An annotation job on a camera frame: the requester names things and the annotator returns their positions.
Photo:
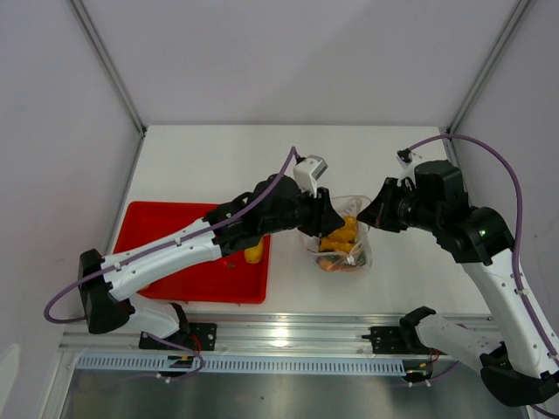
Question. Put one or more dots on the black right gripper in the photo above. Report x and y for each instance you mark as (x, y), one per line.
(378, 213)

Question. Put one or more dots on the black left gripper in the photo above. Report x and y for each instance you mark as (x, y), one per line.
(322, 214)

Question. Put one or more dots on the yellow ginger root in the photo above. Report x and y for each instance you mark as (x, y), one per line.
(343, 239)

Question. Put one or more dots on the clear zip top bag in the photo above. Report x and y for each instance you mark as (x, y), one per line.
(361, 254)

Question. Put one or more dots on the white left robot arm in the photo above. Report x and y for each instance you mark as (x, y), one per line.
(108, 283)

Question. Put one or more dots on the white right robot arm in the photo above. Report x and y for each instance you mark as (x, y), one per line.
(517, 369)

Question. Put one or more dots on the red plastic tray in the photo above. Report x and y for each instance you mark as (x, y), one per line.
(145, 222)

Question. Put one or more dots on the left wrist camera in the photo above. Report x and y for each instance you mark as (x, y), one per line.
(307, 171)

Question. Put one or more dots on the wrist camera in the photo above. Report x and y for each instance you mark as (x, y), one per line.
(408, 160)
(307, 171)

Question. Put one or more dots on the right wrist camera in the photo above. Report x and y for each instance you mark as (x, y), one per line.
(408, 160)

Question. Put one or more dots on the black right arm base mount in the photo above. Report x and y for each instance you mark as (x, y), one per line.
(389, 340)

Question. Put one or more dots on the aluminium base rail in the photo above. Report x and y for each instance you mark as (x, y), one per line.
(254, 334)

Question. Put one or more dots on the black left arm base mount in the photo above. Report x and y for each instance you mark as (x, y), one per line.
(195, 336)

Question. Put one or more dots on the white slotted cable duct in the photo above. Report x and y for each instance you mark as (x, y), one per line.
(243, 364)

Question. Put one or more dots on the right aluminium frame post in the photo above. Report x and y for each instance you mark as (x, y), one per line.
(504, 39)

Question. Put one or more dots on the aluminium frame post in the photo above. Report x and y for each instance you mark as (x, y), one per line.
(504, 39)
(93, 37)

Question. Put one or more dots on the left aluminium frame post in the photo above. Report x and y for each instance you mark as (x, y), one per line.
(93, 37)

